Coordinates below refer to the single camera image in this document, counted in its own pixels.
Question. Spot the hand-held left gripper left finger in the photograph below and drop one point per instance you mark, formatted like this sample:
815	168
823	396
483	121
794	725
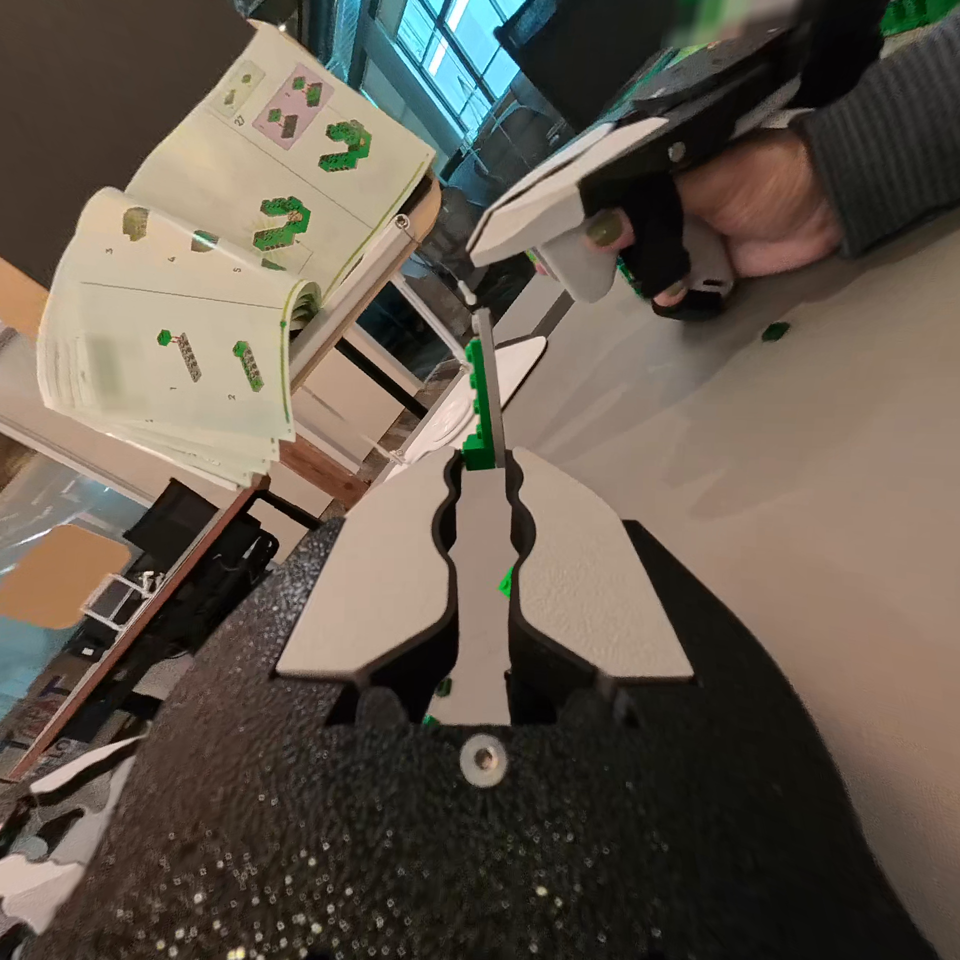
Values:
375	592

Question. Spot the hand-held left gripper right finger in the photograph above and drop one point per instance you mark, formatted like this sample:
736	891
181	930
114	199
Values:
600	600

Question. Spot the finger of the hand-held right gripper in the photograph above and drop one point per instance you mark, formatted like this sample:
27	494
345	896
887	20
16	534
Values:
592	154
532	225

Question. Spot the light grey long plate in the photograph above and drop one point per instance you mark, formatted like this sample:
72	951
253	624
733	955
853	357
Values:
491	390

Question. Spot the short green plate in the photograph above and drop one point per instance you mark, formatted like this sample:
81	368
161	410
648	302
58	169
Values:
480	454

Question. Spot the person's right forearm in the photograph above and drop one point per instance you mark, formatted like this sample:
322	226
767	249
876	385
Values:
885	150

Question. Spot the grey desk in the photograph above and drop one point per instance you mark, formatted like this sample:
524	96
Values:
787	487

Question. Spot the person's right hand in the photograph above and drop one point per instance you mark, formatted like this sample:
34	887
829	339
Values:
757	210

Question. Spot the black office chair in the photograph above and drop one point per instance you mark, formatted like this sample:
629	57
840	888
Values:
577	52

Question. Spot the white mat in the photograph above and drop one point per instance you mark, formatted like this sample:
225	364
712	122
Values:
517	360

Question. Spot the black computer equipment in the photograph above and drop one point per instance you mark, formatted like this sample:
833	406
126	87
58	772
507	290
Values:
217	562

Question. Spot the white low cabinet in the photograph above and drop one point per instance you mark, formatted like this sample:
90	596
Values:
337	412

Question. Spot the small green brick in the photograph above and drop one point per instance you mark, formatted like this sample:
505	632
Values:
776	330

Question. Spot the brown edged table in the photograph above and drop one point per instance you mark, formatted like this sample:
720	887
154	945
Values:
127	637

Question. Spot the instruction booklet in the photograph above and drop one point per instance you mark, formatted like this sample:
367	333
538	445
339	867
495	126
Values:
172	315

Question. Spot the group of white printed parts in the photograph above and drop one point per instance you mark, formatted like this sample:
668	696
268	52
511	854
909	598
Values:
45	877

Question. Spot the dark grey partition panel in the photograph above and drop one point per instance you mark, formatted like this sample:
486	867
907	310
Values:
90	112

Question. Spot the window with dark frame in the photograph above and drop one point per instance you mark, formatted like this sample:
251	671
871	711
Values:
442	52

